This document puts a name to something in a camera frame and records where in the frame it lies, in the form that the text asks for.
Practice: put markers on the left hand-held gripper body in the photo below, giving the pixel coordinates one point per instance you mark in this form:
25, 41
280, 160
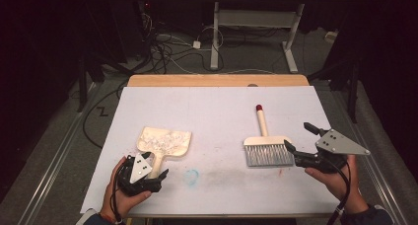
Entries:
139, 170

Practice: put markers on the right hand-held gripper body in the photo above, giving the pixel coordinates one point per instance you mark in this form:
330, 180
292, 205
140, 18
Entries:
338, 144

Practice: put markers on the pile of white shredded scraps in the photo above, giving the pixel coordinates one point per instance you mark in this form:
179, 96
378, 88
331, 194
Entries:
161, 141

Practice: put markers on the cream plastic dustpan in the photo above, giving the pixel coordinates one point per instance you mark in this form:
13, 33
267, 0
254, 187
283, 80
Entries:
174, 151

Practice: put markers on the cream hand brush grey bristles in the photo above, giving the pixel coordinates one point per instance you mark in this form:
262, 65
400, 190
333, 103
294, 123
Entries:
263, 141

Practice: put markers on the person's left hand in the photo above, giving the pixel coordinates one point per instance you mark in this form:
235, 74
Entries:
113, 202

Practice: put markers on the person's right hand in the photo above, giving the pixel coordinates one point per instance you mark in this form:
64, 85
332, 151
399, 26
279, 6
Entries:
343, 188

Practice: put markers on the black metal stand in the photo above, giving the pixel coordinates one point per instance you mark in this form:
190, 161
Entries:
353, 93

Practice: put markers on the wooden table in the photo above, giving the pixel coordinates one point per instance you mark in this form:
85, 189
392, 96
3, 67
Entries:
197, 80

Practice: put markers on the white power adapter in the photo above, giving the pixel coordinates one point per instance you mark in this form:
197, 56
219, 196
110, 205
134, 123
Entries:
196, 44

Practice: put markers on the metal floor rail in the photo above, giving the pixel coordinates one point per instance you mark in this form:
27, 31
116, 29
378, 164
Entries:
49, 182
378, 182

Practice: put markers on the white metal desk frame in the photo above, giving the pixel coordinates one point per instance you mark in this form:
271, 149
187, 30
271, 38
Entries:
215, 37

